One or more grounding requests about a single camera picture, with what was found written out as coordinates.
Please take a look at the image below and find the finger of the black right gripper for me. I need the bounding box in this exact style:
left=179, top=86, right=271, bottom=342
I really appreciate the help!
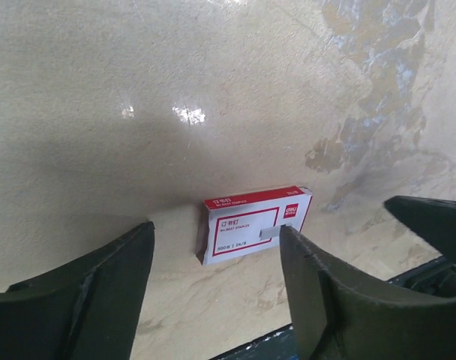
left=384, top=196, right=456, bottom=264

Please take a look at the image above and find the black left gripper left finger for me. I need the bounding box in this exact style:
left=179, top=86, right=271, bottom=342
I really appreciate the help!
left=0, top=222, right=155, bottom=359

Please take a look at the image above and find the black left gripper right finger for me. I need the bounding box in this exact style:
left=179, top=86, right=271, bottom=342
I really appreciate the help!
left=280, top=226, right=456, bottom=359

